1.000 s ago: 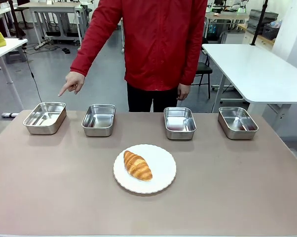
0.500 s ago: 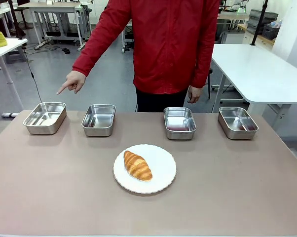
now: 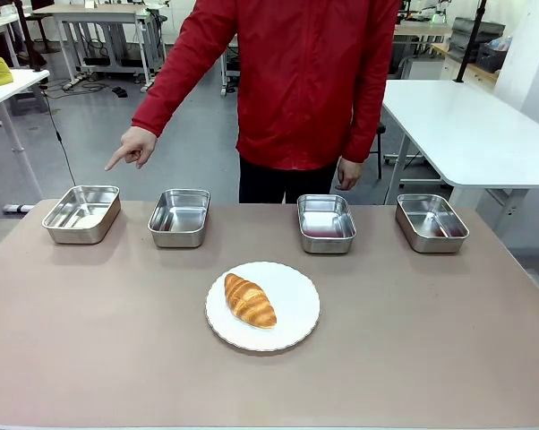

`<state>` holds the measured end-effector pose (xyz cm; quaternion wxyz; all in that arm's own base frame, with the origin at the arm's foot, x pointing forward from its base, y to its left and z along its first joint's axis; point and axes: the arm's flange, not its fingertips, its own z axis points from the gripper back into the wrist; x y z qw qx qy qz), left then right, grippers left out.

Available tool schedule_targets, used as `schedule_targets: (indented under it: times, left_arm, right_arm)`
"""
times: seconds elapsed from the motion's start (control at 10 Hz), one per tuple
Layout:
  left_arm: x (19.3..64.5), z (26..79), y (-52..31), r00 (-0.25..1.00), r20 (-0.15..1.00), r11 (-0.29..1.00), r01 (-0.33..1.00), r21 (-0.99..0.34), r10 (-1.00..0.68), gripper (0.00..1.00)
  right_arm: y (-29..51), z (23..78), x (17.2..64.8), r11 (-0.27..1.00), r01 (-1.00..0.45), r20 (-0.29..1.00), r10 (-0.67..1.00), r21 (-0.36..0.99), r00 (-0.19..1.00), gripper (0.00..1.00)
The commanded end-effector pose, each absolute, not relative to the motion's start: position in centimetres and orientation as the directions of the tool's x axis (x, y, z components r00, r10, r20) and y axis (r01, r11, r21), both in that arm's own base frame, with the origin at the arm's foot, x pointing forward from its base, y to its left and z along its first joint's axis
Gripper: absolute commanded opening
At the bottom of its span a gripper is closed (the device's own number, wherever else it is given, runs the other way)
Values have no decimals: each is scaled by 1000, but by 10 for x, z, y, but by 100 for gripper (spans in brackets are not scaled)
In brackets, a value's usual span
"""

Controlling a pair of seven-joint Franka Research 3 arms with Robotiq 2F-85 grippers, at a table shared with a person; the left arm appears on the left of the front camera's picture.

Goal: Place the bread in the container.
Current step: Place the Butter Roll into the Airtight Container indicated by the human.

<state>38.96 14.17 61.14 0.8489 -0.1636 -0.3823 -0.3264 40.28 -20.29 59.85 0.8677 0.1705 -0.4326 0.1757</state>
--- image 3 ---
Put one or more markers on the black tripod pole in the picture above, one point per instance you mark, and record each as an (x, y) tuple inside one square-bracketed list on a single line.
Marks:
[(470, 40)]

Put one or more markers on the white power strip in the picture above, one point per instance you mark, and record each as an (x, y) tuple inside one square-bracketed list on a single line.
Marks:
[(74, 82)]

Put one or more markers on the white desk with leg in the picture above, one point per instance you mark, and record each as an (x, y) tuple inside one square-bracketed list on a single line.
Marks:
[(10, 107)]

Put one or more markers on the person's red-sleeved arm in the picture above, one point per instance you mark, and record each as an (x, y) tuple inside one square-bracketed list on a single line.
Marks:
[(175, 76), (369, 85)]

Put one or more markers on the person's dark trousers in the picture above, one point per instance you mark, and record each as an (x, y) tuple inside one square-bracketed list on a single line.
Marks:
[(283, 183)]

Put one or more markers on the white scalloped plate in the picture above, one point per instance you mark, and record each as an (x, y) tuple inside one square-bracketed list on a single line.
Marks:
[(292, 295)]

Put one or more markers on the person's red jacket torso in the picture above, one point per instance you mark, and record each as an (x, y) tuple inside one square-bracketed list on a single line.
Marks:
[(305, 76)]

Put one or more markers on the person's left red-sleeved arm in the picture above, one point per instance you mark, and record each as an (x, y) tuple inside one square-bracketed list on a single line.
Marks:
[(369, 85)]

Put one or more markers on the grey workbench with frame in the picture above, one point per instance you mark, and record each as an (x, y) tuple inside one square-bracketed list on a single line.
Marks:
[(101, 31)]

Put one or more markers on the person's right hand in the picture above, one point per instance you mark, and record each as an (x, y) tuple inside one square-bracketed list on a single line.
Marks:
[(136, 145)]

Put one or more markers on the dark storage crate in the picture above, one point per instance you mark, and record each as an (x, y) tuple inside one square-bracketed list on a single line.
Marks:
[(480, 42)]

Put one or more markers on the golden brown croissant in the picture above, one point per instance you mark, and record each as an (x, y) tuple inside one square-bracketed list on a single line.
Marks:
[(250, 300)]

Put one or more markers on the person's left hand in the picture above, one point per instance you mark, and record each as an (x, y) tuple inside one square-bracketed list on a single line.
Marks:
[(351, 173)]

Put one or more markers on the person's right red-sleeved arm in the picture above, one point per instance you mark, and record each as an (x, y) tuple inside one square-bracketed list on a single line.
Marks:
[(175, 76)]

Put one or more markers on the rectangular stainless steel container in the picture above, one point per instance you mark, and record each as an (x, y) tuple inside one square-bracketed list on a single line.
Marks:
[(326, 221), (431, 221), (82, 214), (180, 217)]

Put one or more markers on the large white table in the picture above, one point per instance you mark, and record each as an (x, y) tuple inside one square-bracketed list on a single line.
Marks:
[(466, 130)]

